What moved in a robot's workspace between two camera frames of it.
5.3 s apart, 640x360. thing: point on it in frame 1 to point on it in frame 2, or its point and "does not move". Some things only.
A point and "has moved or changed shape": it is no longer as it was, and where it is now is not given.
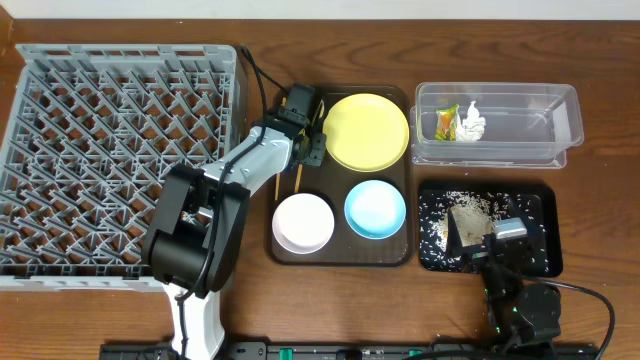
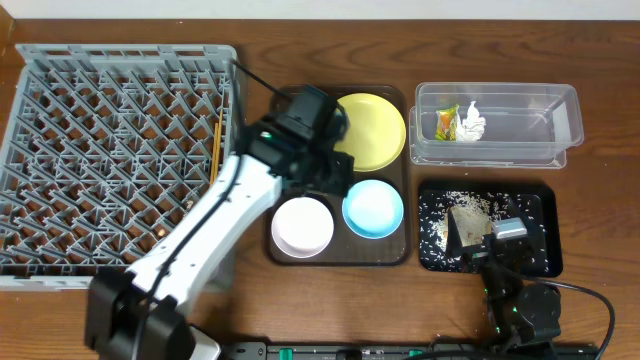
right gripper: (476, 248) does not move
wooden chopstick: (300, 167) has moved or changed shape
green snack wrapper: (446, 123) does not move
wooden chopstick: (277, 185) has moved or changed shape
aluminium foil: (472, 126) does not move
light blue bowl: (375, 209) does not move
